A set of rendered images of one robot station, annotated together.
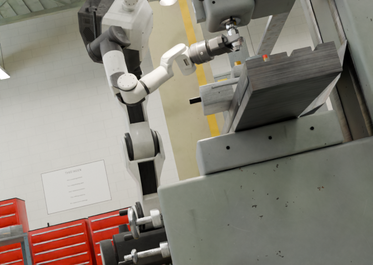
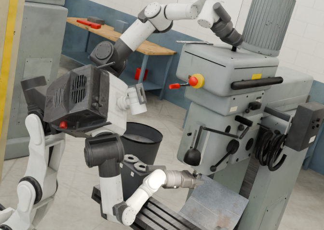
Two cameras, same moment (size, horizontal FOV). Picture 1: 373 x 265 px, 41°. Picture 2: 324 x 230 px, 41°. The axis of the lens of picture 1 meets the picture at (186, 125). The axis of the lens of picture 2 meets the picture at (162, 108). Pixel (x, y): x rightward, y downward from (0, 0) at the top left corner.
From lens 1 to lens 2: 2.33 m
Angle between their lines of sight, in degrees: 59
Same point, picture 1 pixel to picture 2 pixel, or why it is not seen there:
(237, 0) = (222, 166)
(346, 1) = (266, 187)
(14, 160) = not seen: outside the picture
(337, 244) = not seen: outside the picture
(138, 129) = (49, 180)
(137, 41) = not seen: hidden behind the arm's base
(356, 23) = (263, 201)
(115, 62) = (119, 190)
